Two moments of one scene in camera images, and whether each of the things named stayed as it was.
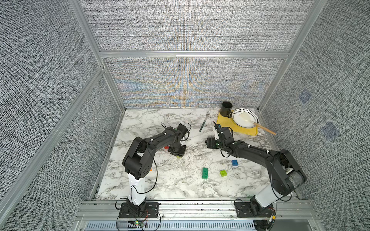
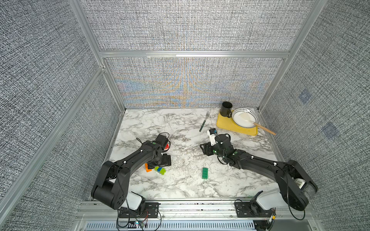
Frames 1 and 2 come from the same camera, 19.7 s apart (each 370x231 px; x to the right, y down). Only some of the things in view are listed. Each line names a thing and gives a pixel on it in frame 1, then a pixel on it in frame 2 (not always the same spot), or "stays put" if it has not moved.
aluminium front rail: x=109 y=210 stays put
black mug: x=226 y=109 stays put
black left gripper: x=181 y=153 to x=167 y=161
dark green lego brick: x=204 y=175 stays put
